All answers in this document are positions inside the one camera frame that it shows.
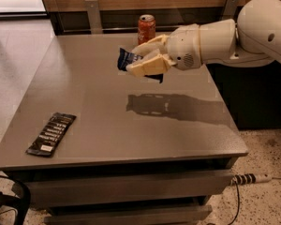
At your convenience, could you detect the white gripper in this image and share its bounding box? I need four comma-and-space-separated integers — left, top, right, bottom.
126, 24, 202, 77

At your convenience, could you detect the blue rxbar blueberry wrapper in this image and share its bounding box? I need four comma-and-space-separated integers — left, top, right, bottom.
116, 47, 164, 84

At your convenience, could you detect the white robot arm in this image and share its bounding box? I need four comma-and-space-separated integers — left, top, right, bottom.
126, 0, 281, 77

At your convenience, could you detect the black rxbar chocolate wrapper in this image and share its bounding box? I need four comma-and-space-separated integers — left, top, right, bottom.
25, 112, 76, 158

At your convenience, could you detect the orange soda can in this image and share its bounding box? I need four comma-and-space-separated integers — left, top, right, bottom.
138, 14, 155, 44

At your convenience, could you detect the grey upper drawer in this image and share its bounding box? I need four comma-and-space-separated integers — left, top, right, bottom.
26, 170, 232, 208

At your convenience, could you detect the grey drawer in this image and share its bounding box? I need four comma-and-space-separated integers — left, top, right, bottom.
44, 205, 212, 225
26, 170, 232, 208

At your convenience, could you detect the white power strip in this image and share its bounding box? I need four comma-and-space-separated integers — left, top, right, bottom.
230, 173, 273, 186

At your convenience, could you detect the grey lower drawer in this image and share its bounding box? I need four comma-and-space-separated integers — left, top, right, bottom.
44, 205, 212, 225

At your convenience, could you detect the black chair part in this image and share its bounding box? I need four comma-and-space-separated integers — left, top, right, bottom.
0, 175, 31, 225

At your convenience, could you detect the left metal bracket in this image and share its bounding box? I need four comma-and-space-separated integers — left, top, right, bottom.
85, 0, 103, 34

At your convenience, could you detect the metal bracket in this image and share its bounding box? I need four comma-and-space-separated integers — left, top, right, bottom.
220, 0, 240, 20
85, 0, 103, 34

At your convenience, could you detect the right metal bracket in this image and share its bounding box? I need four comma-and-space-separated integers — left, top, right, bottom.
220, 0, 240, 20

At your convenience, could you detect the black power cable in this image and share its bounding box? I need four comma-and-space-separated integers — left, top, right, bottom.
205, 179, 242, 225

